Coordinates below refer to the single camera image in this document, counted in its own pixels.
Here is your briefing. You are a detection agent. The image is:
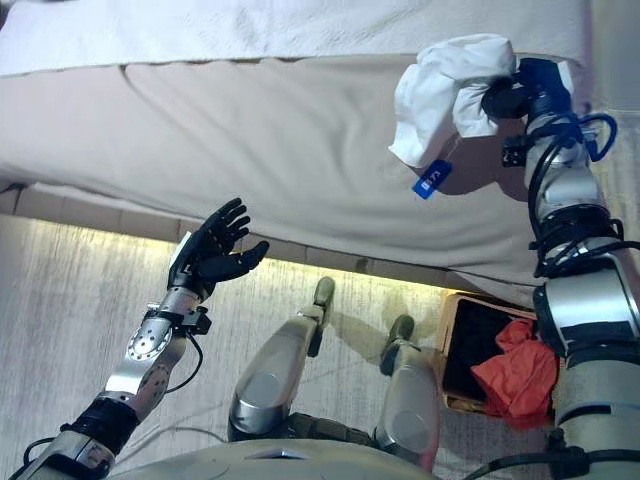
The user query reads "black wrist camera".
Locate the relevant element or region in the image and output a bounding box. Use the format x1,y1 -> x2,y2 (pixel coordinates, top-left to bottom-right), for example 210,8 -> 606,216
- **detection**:
173,305 -> 212,334
500,133 -> 527,169

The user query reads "orange garment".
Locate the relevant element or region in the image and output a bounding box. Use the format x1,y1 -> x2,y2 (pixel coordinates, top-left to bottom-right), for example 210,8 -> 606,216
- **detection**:
469,319 -> 562,432

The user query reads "silver right robot leg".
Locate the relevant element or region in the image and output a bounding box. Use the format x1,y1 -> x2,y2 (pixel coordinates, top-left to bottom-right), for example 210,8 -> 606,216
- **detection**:
374,313 -> 444,474

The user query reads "white garment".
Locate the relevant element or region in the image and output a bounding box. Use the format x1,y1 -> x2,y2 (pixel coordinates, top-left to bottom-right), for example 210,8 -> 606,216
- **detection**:
388,32 -> 519,169

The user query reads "blue paper tag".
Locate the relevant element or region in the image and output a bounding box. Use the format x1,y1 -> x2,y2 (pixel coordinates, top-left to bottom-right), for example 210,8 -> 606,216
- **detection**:
410,158 -> 454,202

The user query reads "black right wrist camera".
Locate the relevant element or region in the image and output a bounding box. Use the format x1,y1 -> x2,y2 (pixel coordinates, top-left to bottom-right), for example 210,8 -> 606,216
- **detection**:
500,133 -> 527,169

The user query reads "silver left robot leg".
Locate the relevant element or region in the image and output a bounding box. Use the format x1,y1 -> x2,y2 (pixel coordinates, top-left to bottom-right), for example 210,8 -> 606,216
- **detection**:
227,275 -> 337,444

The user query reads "dark navy garment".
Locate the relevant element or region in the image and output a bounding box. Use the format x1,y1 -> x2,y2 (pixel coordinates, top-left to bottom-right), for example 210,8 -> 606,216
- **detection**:
442,297 -> 539,404

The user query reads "silver robot leg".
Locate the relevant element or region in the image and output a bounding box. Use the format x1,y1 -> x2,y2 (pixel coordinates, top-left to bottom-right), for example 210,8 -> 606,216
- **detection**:
227,275 -> 337,444
374,313 -> 444,474

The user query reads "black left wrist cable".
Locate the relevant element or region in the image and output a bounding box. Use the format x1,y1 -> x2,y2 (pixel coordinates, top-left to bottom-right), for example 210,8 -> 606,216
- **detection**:
163,333 -> 205,394

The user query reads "beige bed frame base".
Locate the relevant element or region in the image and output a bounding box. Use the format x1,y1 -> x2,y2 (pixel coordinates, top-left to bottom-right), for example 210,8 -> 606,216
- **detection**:
0,180 -> 454,287

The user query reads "grey robot torso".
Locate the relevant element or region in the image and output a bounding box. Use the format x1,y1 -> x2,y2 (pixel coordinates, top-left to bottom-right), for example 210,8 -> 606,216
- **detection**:
110,438 -> 437,480

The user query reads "woven wicker basket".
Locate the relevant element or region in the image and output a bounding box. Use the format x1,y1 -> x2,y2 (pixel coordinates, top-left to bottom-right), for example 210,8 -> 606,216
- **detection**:
433,291 -> 557,417

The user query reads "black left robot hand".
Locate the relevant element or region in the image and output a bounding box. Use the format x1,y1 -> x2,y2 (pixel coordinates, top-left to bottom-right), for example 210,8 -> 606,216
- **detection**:
167,197 -> 271,304

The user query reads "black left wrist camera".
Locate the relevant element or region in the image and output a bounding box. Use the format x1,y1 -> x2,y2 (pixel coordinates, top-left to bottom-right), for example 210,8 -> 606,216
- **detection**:
173,305 -> 212,334

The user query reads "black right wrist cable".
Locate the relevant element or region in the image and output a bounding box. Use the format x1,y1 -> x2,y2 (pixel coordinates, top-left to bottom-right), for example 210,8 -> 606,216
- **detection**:
528,111 -> 626,279

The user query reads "white textured blanket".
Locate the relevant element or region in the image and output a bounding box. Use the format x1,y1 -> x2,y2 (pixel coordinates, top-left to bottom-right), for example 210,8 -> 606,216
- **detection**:
0,0 -> 587,77

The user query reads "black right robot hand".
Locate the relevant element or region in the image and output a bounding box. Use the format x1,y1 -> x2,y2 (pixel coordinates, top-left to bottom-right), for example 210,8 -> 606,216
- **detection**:
479,57 -> 574,122

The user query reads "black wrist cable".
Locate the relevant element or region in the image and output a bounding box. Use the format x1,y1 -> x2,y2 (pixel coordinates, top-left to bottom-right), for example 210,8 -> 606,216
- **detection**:
528,111 -> 626,279
163,333 -> 205,394

